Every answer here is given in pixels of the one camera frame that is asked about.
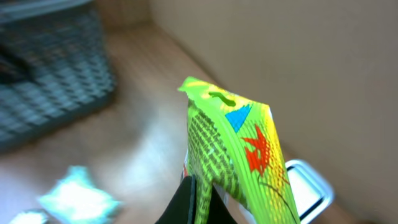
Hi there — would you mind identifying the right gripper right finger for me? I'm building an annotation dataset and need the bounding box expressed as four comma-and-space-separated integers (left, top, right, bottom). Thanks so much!
209, 185, 237, 224

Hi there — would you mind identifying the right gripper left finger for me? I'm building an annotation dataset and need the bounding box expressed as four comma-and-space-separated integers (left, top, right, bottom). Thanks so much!
155, 175, 197, 224

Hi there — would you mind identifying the green snack bag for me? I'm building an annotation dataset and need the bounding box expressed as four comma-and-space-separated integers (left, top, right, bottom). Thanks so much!
179, 77, 300, 223

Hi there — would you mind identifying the light blue tissue pack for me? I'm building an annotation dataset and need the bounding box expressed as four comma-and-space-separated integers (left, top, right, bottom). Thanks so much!
37, 166, 122, 224

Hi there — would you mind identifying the white barcode scanner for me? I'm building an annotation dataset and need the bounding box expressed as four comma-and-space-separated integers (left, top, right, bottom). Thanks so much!
285, 159, 335, 224

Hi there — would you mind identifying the grey plastic mesh basket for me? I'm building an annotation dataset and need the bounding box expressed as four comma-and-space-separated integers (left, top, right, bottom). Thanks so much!
1, 0, 116, 151

